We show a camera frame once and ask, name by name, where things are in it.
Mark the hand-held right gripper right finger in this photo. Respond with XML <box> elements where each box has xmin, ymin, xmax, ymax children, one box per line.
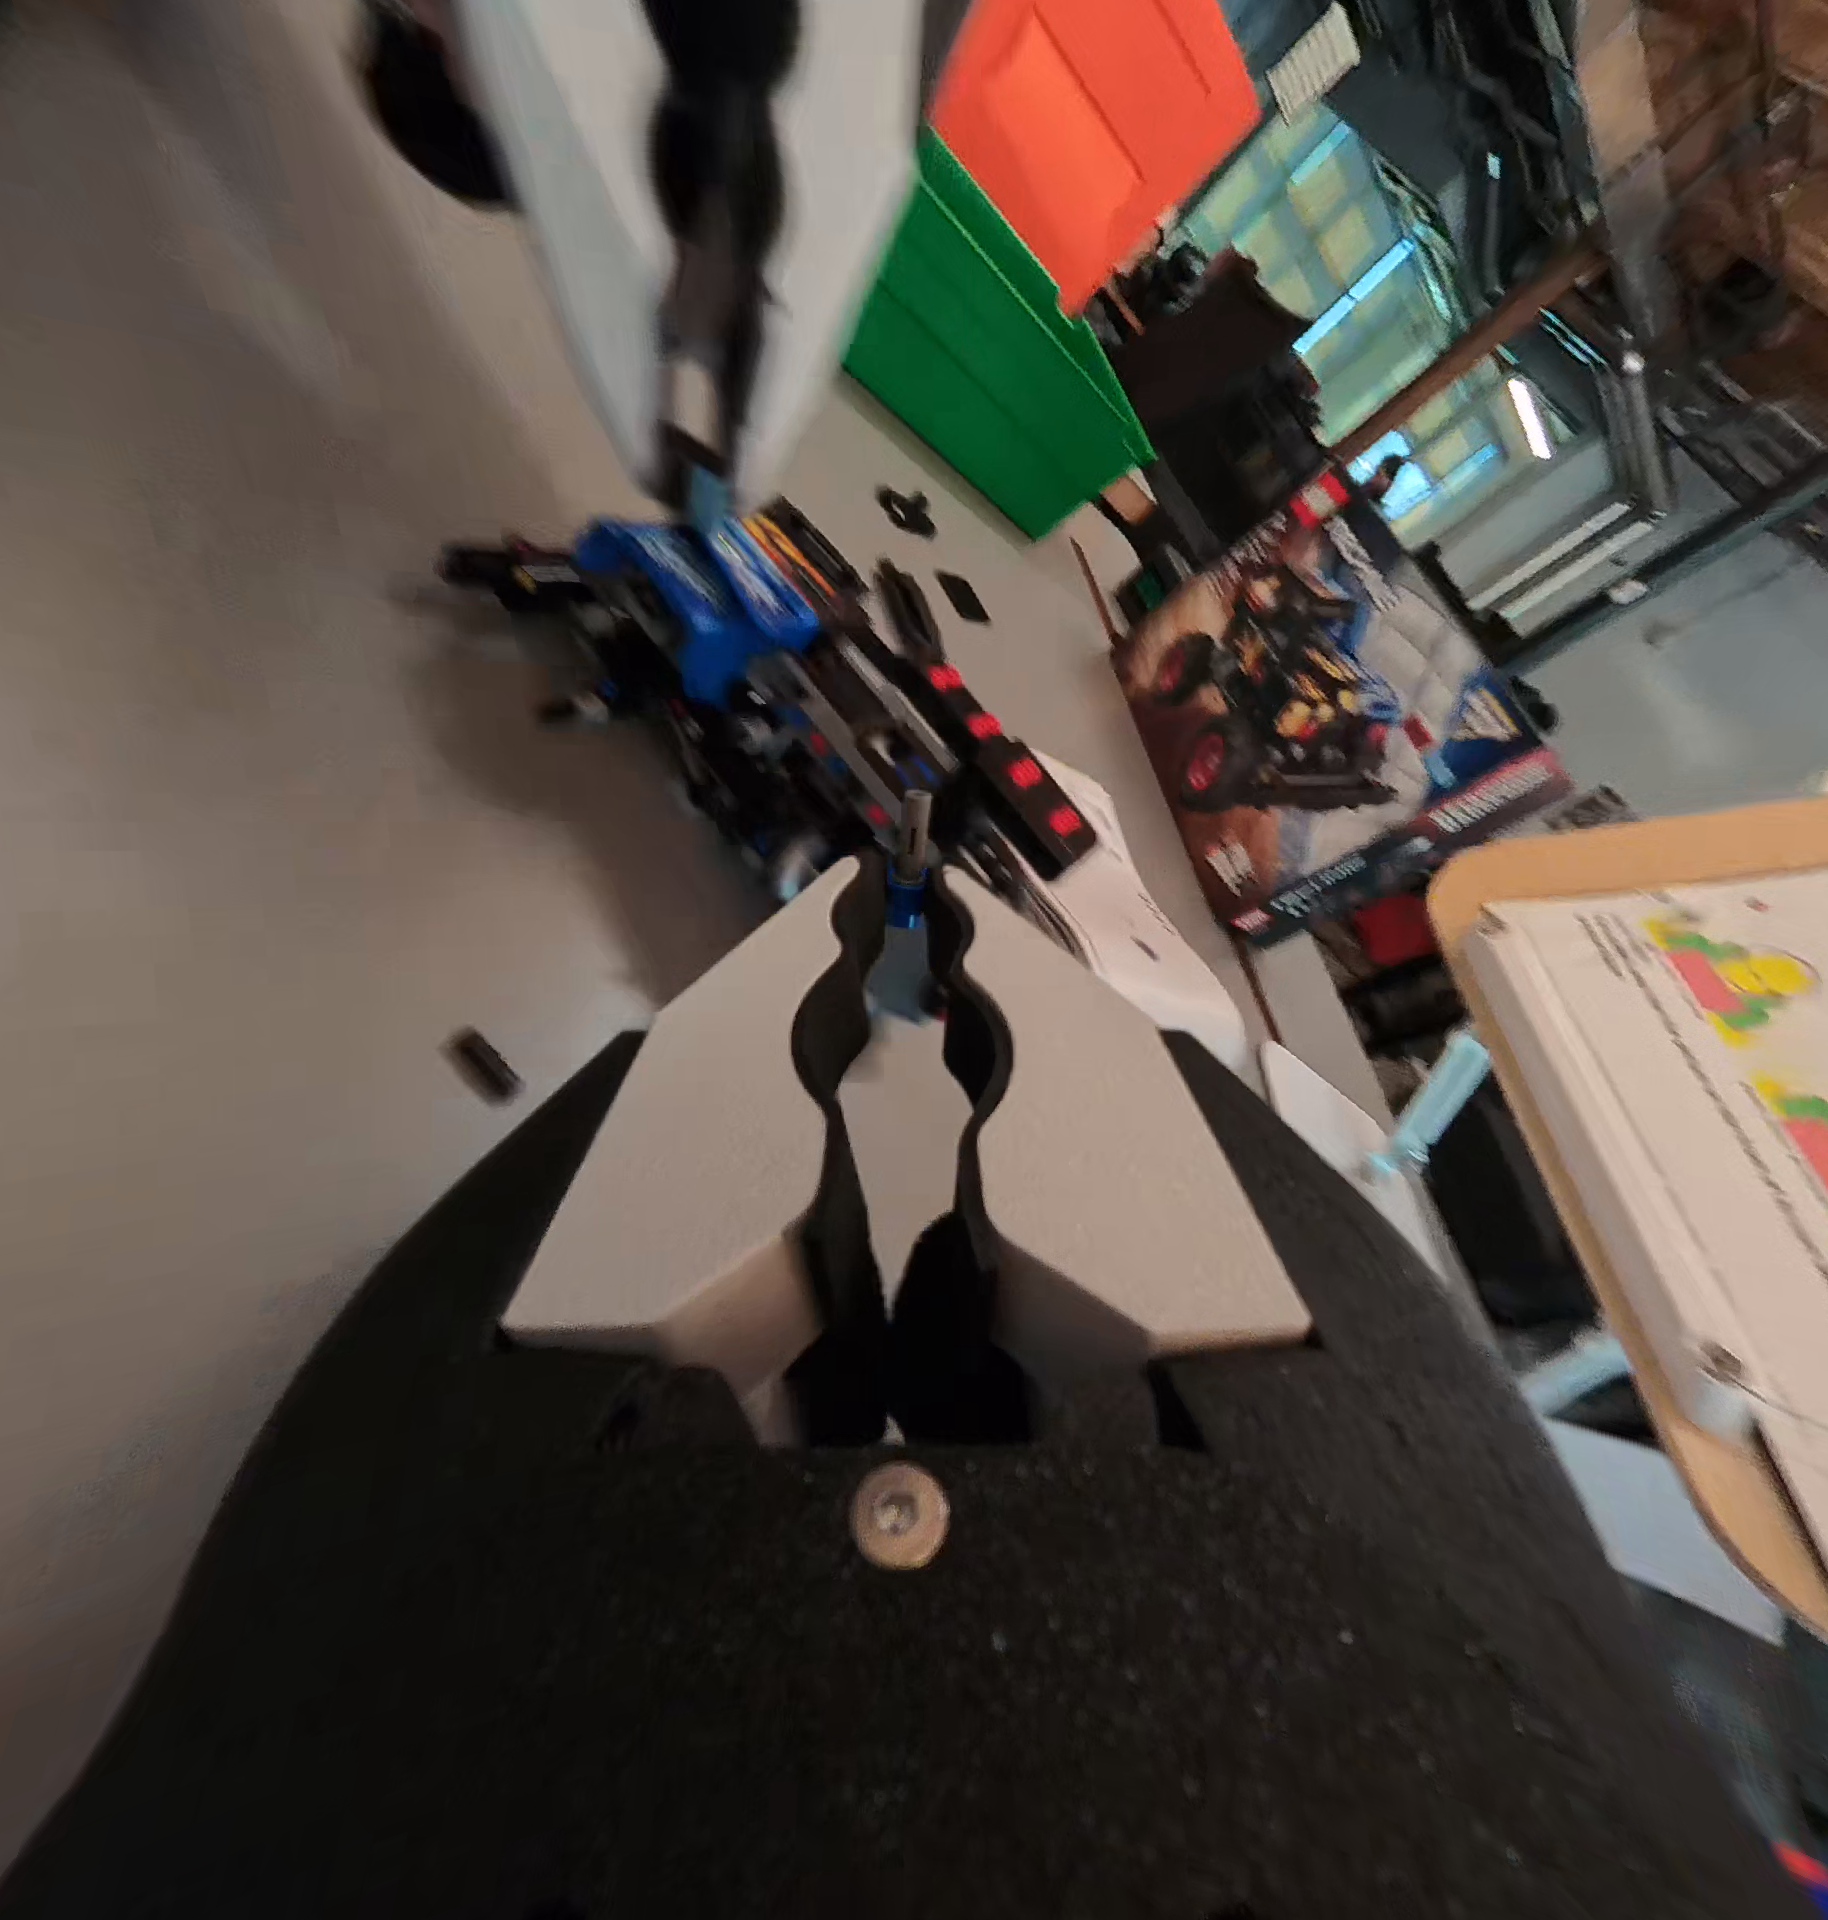
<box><xmin>913</xmin><ymin>866</ymin><xmax>1315</xmax><ymax>1441</ymax></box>

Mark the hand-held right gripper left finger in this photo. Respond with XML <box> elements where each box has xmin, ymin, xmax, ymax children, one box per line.
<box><xmin>498</xmin><ymin>854</ymin><xmax>893</xmax><ymax>1445</ymax></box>

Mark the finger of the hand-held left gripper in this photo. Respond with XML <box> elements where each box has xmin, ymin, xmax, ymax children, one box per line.
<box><xmin>456</xmin><ymin>0</ymin><xmax>736</xmax><ymax>497</ymax></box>
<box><xmin>725</xmin><ymin>0</ymin><xmax>924</xmax><ymax>503</ymax></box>

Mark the black pin with blue connector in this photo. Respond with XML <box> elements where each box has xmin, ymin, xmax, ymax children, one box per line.
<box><xmin>872</xmin><ymin>791</ymin><xmax>957</xmax><ymax>1025</ymax></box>

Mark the lego truck model with flames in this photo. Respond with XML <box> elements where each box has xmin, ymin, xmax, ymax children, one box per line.
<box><xmin>434</xmin><ymin>501</ymin><xmax>1103</xmax><ymax>901</ymax></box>

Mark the lego set cardboard box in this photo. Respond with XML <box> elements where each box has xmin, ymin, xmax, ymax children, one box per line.
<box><xmin>1107</xmin><ymin>472</ymin><xmax>1575</xmax><ymax>948</ymax></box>

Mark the green plastic bin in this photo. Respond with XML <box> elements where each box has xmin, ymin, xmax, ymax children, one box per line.
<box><xmin>838</xmin><ymin>125</ymin><xmax>1159</xmax><ymax>542</ymax></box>

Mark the white instruction booklet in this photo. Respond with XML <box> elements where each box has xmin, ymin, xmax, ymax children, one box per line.
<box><xmin>1025</xmin><ymin>756</ymin><xmax>1261</xmax><ymax>1074</ymax></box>

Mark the orange plastic bin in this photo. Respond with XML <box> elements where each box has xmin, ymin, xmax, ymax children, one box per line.
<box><xmin>925</xmin><ymin>0</ymin><xmax>1264</xmax><ymax>317</ymax></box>

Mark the large window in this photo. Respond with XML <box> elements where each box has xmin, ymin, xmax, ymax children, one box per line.
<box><xmin>1176</xmin><ymin>103</ymin><xmax>1622</xmax><ymax>602</ymax></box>

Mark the printed instruction sheet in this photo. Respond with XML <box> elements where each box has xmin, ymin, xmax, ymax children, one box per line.
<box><xmin>1459</xmin><ymin>861</ymin><xmax>1828</xmax><ymax>1607</ymax></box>

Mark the wooden board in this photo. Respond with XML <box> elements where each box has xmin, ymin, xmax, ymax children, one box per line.
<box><xmin>1423</xmin><ymin>793</ymin><xmax>1828</xmax><ymax>1659</ymax></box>

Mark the metal shelf rack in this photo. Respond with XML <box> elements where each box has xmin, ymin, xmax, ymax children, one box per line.
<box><xmin>1453</xmin><ymin>0</ymin><xmax>1828</xmax><ymax>631</ymax></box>

